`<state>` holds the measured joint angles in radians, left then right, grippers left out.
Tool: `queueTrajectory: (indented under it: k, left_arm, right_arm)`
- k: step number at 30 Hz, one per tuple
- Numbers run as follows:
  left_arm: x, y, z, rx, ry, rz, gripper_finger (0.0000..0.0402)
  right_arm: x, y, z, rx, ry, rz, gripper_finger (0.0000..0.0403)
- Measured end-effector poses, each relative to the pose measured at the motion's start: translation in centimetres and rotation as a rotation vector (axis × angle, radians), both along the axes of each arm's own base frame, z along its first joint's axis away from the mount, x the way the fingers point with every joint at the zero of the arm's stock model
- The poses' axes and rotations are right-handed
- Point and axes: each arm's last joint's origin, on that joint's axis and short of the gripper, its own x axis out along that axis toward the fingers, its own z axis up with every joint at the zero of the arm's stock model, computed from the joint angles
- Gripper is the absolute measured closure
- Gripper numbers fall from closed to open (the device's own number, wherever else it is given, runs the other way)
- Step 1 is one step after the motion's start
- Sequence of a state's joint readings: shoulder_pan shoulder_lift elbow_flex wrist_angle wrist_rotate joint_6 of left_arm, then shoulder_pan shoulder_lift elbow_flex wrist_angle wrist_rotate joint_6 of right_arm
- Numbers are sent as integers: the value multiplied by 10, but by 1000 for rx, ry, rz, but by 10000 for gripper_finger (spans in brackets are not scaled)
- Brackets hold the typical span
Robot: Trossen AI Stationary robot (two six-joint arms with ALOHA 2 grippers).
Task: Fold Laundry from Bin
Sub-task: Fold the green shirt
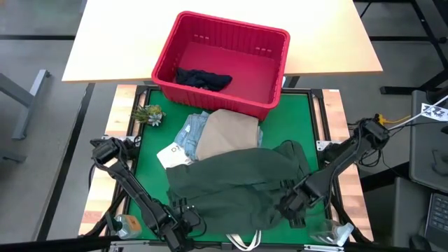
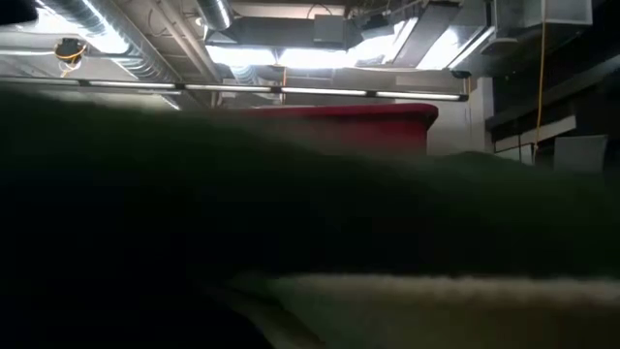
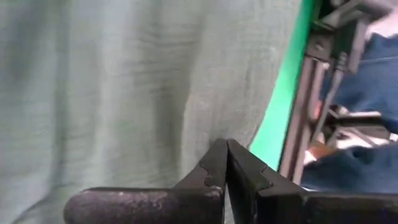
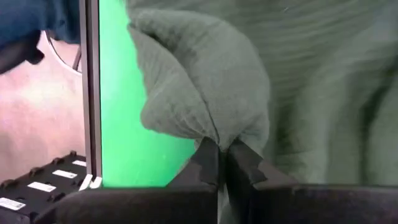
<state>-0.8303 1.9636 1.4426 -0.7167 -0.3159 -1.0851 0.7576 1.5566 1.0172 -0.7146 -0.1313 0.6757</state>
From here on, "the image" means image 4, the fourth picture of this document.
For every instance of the white bracket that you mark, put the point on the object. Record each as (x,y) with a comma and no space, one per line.
(90,183)

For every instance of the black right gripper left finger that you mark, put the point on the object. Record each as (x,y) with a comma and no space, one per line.
(205,174)

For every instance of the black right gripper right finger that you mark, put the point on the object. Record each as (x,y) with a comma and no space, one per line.
(248,183)

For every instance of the dark green garment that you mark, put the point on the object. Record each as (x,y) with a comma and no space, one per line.
(280,77)

